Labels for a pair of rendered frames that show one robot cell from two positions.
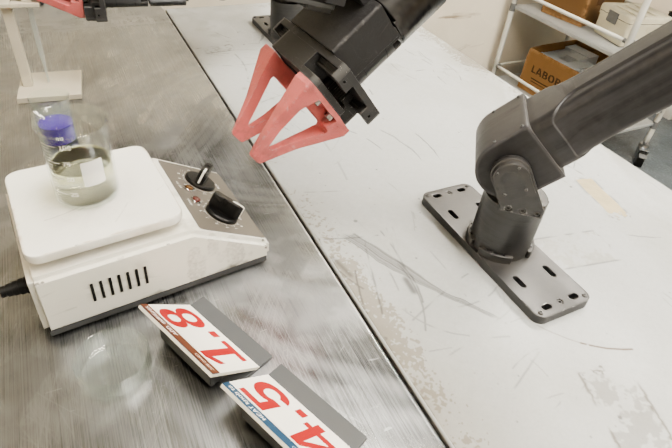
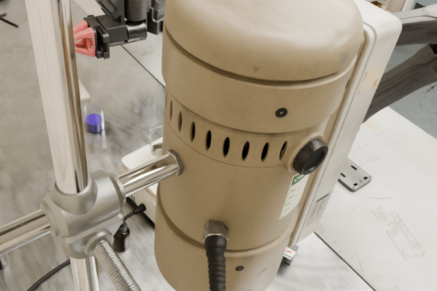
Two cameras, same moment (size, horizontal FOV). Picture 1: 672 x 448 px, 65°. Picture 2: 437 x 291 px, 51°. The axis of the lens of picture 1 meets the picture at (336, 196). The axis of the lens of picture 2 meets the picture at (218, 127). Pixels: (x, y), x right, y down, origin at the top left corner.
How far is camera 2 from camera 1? 0.49 m
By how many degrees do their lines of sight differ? 11
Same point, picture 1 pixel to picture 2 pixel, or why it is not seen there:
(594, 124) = (370, 108)
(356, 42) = not seen: hidden behind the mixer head
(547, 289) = (354, 176)
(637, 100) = (386, 99)
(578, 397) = (372, 219)
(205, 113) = (162, 99)
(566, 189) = not seen: hidden behind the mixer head
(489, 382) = (338, 219)
